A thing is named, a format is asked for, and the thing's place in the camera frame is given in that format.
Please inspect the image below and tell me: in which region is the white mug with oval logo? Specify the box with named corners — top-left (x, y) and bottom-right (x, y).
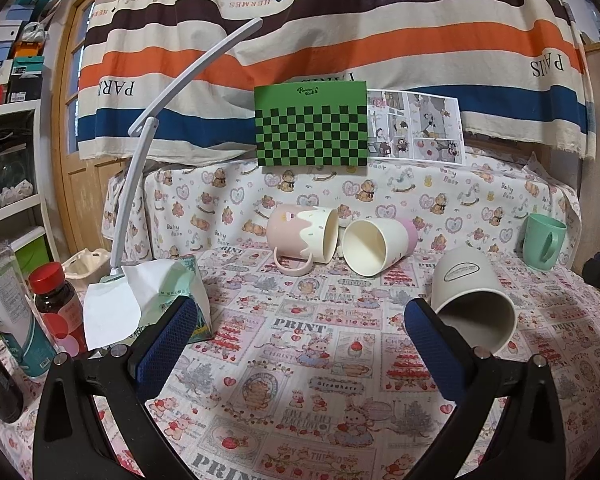
top-left (430, 246), bottom-right (517, 353)

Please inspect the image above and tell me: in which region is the cream cup with pink base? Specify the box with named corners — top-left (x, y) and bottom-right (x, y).
top-left (341, 218), bottom-right (418, 278)

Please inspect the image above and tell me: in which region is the mint green plastic mug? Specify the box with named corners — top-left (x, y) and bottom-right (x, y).
top-left (522, 214), bottom-right (567, 271)

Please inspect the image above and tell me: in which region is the red cap dark bottle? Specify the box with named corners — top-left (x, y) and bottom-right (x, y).
top-left (29, 261), bottom-right (87, 356)

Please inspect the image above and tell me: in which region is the green tissue pack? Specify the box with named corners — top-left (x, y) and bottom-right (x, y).
top-left (83, 256), bottom-right (213, 350)

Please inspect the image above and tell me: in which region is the clear pump sanitizer bottle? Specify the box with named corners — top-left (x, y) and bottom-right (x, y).
top-left (0, 243), bottom-right (56, 378)

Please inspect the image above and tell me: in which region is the cream plastic holder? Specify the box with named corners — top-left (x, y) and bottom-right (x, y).
top-left (62, 248), bottom-right (110, 292)

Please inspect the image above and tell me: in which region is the comic strip printed card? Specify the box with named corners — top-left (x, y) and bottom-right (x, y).
top-left (367, 89), bottom-right (465, 166)

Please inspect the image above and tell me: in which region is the striped Hermes Paris fabric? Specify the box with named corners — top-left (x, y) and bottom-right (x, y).
top-left (76, 0), bottom-right (596, 164)

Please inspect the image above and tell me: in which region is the wooden door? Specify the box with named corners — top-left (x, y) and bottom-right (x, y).
top-left (50, 0), bottom-right (123, 260)

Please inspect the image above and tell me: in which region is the printed bear tablecloth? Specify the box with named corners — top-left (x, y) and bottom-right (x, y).
top-left (0, 146), bottom-right (600, 480)

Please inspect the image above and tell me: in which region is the white shelf unit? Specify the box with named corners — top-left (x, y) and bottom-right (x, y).
top-left (0, 100), bottom-right (59, 275)

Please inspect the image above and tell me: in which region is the pink cream drip mug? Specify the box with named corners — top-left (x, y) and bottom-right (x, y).
top-left (266, 205), bottom-right (339, 276)

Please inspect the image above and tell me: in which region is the green black checkered box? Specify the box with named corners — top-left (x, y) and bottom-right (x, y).
top-left (254, 80), bottom-right (368, 167)

